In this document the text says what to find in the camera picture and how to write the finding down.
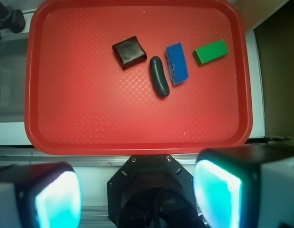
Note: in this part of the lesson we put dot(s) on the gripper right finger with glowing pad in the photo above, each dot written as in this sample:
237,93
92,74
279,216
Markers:
250,186

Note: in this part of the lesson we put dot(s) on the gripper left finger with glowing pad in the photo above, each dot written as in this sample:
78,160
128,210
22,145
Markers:
47,195

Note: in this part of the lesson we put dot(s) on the green rectangular block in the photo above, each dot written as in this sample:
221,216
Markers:
210,52

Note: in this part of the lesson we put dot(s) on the red plastic tray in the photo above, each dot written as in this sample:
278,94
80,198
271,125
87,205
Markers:
79,101

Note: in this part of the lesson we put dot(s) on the blue sponge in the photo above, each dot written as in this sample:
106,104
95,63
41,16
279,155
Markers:
177,65

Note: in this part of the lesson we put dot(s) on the dark green toy cucumber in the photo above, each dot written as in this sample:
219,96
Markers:
158,77

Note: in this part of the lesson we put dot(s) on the dark brown square pouch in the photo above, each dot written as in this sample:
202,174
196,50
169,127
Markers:
129,52

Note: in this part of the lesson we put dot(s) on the black clamp knob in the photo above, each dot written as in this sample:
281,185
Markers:
12,19

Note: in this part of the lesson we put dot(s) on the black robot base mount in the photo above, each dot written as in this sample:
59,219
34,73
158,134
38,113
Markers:
152,191

